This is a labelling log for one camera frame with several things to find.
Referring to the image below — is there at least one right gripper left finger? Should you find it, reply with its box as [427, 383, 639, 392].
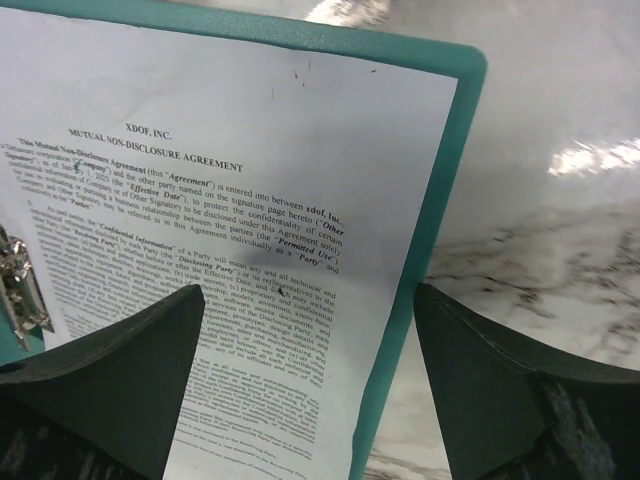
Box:
[1, 285, 205, 479]

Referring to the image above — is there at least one metal folder clip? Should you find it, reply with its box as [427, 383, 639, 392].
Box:
[1, 227, 55, 351]

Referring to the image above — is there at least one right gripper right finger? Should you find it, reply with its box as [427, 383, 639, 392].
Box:
[414, 284, 639, 479]

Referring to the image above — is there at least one teal file folder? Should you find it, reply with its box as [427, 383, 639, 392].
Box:
[1, 1, 487, 479]

